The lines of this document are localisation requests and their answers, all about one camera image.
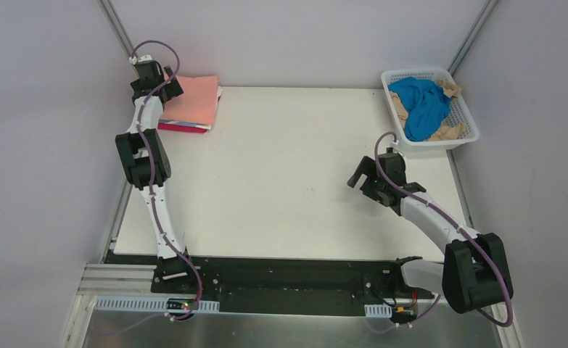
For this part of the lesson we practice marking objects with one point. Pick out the folded white printed t shirt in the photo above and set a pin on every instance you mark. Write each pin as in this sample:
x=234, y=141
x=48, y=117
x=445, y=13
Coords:
x=196, y=108

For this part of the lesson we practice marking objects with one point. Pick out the right controller board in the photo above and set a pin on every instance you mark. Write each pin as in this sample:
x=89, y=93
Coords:
x=403, y=314

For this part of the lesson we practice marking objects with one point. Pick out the controller board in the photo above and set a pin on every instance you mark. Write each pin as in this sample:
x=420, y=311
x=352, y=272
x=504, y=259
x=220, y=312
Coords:
x=403, y=314
x=180, y=305

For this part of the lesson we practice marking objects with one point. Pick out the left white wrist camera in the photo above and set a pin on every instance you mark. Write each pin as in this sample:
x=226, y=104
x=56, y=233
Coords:
x=135, y=60

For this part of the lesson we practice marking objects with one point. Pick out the left controller board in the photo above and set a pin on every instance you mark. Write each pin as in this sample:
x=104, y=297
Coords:
x=180, y=305

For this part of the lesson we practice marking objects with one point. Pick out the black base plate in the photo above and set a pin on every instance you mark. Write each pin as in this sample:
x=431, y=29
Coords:
x=292, y=287

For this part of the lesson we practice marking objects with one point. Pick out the aluminium frame post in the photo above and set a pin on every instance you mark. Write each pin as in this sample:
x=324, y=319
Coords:
x=121, y=35
x=472, y=35

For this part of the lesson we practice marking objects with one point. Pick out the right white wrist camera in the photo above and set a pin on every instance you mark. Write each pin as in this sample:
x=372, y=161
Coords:
x=396, y=147

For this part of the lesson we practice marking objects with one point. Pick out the white plastic basket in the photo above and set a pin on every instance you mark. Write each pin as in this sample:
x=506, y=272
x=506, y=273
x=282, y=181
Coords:
x=459, y=112

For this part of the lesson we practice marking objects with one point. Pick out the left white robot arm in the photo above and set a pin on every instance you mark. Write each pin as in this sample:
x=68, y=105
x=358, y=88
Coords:
x=146, y=165

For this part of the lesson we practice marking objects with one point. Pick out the pink t shirt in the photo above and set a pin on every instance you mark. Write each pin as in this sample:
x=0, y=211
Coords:
x=194, y=83

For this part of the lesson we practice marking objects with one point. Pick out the beige t shirt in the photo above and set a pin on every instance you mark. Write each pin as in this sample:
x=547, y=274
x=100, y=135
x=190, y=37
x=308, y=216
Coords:
x=445, y=132

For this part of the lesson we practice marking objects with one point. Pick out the blue t shirt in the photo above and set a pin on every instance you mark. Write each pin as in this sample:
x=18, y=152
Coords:
x=426, y=103

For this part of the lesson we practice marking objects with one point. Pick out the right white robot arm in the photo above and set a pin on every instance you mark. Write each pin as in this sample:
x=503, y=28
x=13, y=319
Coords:
x=474, y=273

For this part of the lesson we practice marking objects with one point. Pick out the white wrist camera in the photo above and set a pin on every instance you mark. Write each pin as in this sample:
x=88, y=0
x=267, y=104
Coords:
x=135, y=60
x=396, y=147

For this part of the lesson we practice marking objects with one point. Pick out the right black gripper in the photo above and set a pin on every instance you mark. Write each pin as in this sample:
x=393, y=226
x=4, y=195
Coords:
x=371, y=183

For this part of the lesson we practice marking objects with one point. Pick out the left aluminium frame post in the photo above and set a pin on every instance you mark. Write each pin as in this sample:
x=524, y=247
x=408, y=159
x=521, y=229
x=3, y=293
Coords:
x=121, y=35

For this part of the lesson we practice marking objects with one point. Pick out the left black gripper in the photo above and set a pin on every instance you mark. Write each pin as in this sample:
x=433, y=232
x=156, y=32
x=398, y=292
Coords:
x=169, y=90

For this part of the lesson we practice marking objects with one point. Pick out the right aluminium frame post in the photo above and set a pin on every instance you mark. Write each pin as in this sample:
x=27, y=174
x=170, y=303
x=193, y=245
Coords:
x=472, y=35

